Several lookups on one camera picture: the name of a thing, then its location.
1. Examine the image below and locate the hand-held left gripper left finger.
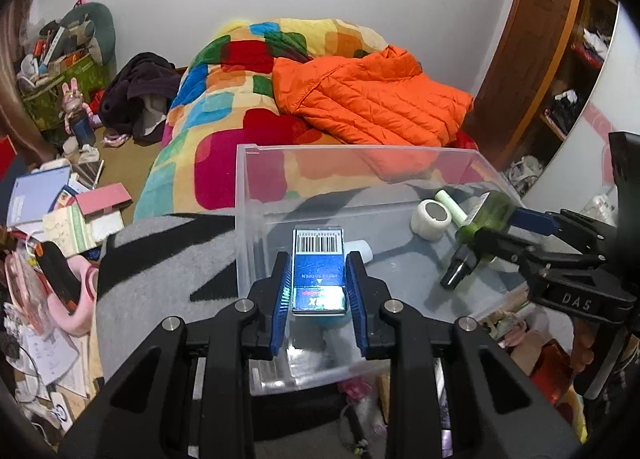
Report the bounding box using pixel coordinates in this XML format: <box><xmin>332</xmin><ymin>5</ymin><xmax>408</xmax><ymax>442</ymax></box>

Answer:
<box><xmin>60</xmin><ymin>252</ymin><xmax>294</xmax><ymax>459</ymax></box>

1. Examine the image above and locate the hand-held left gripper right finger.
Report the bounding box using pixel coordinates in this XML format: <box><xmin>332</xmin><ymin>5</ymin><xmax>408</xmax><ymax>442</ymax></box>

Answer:
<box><xmin>344</xmin><ymin>251</ymin><xmax>596</xmax><ymax>459</ymax></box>

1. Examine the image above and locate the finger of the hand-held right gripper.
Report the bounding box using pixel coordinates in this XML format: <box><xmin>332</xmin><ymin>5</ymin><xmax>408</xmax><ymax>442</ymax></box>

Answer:
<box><xmin>474</xmin><ymin>231</ymin><xmax>601</xmax><ymax>285</ymax></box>
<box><xmin>512</xmin><ymin>208</ymin><xmax>619</xmax><ymax>253</ymax></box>

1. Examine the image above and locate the green glass bottle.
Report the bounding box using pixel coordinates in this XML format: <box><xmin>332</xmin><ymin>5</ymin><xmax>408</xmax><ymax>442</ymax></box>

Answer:
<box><xmin>439</xmin><ymin>191</ymin><xmax>521</xmax><ymax>291</ymax></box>

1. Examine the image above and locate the blue barcode box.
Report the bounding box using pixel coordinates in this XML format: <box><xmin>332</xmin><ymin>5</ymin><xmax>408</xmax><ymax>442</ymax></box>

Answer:
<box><xmin>291</xmin><ymin>226</ymin><xmax>349</xmax><ymax>316</ymax></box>

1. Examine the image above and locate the clear plastic box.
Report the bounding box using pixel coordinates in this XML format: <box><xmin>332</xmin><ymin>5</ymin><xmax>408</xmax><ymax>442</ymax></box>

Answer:
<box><xmin>235</xmin><ymin>143</ymin><xmax>532</xmax><ymax>396</ymax></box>

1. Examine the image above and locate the person's right hand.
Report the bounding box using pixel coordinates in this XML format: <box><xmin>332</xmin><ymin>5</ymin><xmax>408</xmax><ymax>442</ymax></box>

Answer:
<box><xmin>572</xmin><ymin>321</ymin><xmax>597</xmax><ymax>373</ymax></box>

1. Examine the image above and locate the small white bottle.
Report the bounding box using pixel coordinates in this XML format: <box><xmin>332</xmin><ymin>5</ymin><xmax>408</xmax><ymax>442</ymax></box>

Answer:
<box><xmin>344</xmin><ymin>240</ymin><xmax>374</xmax><ymax>264</ymax></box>

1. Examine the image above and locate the light green tube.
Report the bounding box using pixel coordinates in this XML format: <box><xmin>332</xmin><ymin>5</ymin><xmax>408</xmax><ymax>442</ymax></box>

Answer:
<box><xmin>433</xmin><ymin>188</ymin><xmax>469</xmax><ymax>228</ymax></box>

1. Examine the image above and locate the white tape roll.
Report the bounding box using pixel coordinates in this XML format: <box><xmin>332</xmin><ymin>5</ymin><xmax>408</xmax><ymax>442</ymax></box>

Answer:
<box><xmin>410</xmin><ymin>198</ymin><xmax>454</xmax><ymax>241</ymax></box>

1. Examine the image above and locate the wooden wardrobe shelf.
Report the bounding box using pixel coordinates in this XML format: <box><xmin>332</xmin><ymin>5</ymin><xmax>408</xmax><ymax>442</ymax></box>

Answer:
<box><xmin>537</xmin><ymin>0</ymin><xmax>622</xmax><ymax>141</ymax></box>

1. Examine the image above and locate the wooden door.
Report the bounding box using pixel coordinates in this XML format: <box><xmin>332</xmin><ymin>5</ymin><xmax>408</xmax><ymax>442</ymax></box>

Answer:
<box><xmin>472</xmin><ymin>0</ymin><xmax>589</xmax><ymax>176</ymax></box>

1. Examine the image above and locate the pink curved plastic item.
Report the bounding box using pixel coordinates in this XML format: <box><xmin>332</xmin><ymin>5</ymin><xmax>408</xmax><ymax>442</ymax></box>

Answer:
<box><xmin>50</xmin><ymin>259</ymin><xmax>101</xmax><ymax>338</ymax></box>

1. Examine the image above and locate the colourful patchwork blanket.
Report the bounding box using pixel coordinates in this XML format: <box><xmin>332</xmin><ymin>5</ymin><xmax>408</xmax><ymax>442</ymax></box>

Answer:
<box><xmin>133</xmin><ymin>18</ymin><xmax>482</xmax><ymax>221</ymax></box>

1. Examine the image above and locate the orange down jacket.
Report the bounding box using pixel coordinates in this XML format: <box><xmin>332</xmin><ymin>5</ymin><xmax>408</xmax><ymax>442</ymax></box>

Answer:
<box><xmin>272</xmin><ymin>44</ymin><xmax>475</xmax><ymax>148</ymax></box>

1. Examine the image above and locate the pink cardboard box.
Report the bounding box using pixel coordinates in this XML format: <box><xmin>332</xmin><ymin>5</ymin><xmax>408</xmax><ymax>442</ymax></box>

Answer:
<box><xmin>74</xmin><ymin>182</ymin><xmax>134</xmax><ymax>218</ymax></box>

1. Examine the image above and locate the dark clothes pile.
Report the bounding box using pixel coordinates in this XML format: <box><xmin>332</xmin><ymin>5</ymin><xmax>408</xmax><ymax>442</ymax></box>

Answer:
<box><xmin>98</xmin><ymin>52</ymin><xmax>177</xmax><ymax>144</ymax></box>

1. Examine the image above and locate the blue book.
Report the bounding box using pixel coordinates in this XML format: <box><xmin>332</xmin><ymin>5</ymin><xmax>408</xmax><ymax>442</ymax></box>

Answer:
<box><xmin>7</xmin><ymin>166</ymin><xmax>71</xmax><ymax>228</ymax></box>

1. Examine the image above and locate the pink bunny doll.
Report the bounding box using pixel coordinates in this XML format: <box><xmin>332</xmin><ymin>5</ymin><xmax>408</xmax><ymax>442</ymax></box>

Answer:
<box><xmin>60</xmin><ymin>78</ymin><xmax>97</xmax><ymax>148</ymax></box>

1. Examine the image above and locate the green shopping bag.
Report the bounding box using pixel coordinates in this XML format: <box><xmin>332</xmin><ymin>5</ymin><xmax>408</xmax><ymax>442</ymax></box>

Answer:
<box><xmin>20</xmin><ymin>51</ymin><xmax>109</xmax><ymax>133</ymax></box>

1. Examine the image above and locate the black orange handle tool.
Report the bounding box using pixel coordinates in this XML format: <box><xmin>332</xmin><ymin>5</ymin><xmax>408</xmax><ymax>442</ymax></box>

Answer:
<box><xmin>37</xmin><ymin>241</ymin><xmax>84</xmax><ymax>313</ymax></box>

